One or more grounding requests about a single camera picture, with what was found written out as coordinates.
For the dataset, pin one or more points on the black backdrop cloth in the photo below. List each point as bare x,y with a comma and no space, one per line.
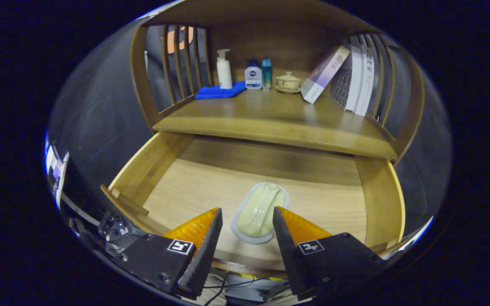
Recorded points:
100,106

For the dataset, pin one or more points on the beige lidded teacup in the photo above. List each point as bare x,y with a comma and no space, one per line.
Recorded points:
288,83

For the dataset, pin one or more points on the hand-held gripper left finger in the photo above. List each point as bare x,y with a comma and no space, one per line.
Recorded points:
204,255

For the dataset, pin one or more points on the purple white box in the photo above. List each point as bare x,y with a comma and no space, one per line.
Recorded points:
323,74

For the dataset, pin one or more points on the dark patterned book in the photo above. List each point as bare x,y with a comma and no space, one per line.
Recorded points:
340,87

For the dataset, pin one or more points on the white book black lettering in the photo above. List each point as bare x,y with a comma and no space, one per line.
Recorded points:
367,80

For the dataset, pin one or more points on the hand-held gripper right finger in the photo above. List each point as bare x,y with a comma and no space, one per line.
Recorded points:
289,259

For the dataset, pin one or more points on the white lotion bottle blue cap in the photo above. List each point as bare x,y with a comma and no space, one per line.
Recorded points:
253,78

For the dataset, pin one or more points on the wooden drawer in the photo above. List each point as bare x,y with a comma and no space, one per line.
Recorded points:
211,178

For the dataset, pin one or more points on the pale green packet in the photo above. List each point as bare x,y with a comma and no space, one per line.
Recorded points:
257,208

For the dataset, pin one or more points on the brown wooden cabinet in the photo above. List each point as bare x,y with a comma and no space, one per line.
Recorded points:
143,85

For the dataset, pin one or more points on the white pump bottle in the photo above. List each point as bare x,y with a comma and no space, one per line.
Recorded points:
224,74

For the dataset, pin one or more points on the plain white book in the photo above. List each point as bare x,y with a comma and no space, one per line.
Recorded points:
354,80

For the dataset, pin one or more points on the teal glass bottle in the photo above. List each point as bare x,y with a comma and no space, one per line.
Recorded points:
266,74

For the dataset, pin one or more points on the wooden countertop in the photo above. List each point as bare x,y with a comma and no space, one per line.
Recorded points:
262,114

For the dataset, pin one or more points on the blue folded cloth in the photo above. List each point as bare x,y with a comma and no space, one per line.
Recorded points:
217,92

